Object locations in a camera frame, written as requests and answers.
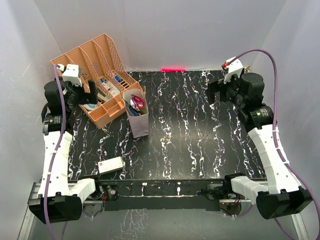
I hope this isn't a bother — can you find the red candy pouch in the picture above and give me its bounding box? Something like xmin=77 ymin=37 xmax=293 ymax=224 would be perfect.
xmin=130 ymin=94 xmax=146 ymax=112

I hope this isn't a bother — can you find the green candy wrapper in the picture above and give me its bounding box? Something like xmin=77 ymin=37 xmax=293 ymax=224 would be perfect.
xmin=141 ymin=107 xmax=148 ymax=115

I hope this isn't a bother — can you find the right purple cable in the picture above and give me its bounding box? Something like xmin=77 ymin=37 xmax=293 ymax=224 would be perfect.
xmin=224 ymin=48 xmax=315 ymax=240

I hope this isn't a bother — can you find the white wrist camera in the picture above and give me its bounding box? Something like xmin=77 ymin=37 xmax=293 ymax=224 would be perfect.
xmin=221 ymin=56 xmax=244 ymax=84
xmin=57 ymin=63 xmax=83 ymax=87

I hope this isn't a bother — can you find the black front mounting rail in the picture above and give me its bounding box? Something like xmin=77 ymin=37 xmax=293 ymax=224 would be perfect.
xmin=74 ymin=177 xmax=251 ymax=212

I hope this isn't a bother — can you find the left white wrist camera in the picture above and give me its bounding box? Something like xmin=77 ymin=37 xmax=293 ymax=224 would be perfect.
xmin=57 ymin=63 xmax=83 ymax=87

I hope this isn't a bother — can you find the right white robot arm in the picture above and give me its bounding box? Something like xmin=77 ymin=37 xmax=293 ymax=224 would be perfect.
xmin=206 ymin=72 xmax=312 ymax=220

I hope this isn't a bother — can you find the white red card box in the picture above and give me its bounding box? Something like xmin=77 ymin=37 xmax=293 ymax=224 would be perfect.
xmin=98 ymin=156 xmax=125 ymax=175

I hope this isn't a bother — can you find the pink plastic file organizer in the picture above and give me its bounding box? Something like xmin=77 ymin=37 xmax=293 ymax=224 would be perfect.
xmin=50 ymin=33 xmax=143 ymax=129

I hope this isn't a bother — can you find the lilac paper bag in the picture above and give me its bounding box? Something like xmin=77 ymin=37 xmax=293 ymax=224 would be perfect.
xmin=122 ymin=88 xmax=149 ymax=138

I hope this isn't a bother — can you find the blue white snack bag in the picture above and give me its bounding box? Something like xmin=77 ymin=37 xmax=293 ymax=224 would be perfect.
xmin=126 ymin=105 xmax=140 ymax=117

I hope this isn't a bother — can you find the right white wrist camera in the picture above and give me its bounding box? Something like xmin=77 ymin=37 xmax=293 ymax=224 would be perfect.
xmin=221 ymin=56 xmax=244 ymax=84

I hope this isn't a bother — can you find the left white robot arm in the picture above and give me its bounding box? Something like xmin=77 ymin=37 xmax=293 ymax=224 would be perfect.
xmin=29 ymin=79 xmax=104 ymax=224

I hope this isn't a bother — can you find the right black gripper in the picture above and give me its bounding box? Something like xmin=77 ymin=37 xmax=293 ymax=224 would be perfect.
xmin=205 ymin=72 xmax=246 ymax=109

